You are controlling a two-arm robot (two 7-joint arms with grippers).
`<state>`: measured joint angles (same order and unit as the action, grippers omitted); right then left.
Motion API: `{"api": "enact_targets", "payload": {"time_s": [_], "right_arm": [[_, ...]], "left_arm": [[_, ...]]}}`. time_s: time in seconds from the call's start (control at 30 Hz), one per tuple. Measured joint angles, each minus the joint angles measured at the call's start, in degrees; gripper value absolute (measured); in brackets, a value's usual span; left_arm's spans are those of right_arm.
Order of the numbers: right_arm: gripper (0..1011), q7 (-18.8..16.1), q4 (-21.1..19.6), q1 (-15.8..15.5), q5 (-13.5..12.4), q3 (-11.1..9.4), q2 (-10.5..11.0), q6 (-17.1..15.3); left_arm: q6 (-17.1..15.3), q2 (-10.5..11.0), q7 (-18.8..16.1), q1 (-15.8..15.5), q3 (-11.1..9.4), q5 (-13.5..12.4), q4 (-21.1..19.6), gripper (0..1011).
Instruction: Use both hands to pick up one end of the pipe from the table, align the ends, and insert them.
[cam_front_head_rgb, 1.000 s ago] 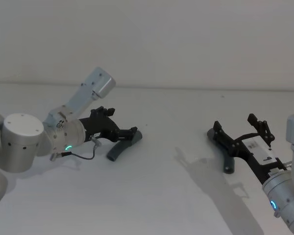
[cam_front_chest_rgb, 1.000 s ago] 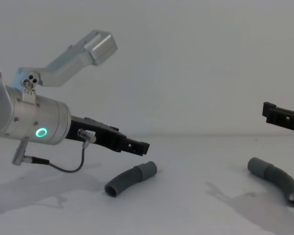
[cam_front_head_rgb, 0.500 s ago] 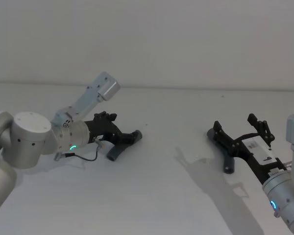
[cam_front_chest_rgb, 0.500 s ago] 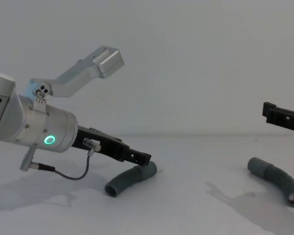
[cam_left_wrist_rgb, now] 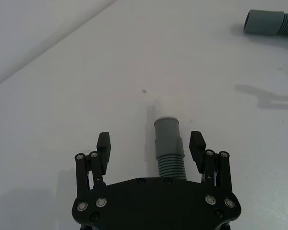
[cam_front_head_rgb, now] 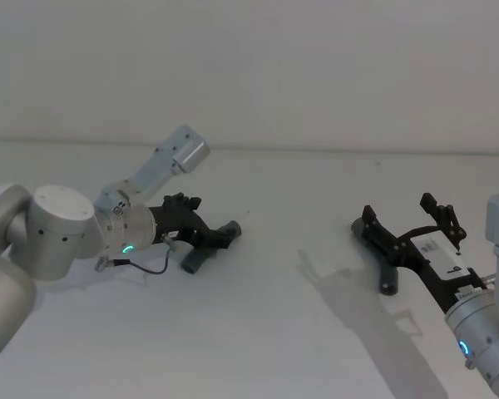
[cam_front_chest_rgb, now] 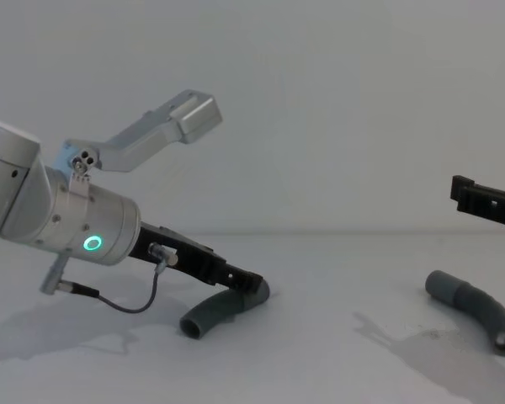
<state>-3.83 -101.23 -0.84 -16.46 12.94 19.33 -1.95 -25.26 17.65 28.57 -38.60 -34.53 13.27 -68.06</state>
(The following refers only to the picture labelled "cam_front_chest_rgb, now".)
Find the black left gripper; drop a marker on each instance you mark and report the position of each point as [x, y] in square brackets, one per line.
[185, 256]

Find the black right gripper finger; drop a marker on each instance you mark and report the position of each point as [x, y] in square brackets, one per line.
[488, 202]

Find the grey curved plastic tube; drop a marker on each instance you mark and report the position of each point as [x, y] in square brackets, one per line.
[219, 310]
[475, 299]

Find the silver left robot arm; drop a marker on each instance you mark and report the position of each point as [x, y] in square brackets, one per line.
[84, 219]

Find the white table cloth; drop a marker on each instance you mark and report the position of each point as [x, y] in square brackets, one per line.
[320, 357]

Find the white curtain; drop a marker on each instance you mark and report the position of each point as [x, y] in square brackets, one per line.
[320, 84]

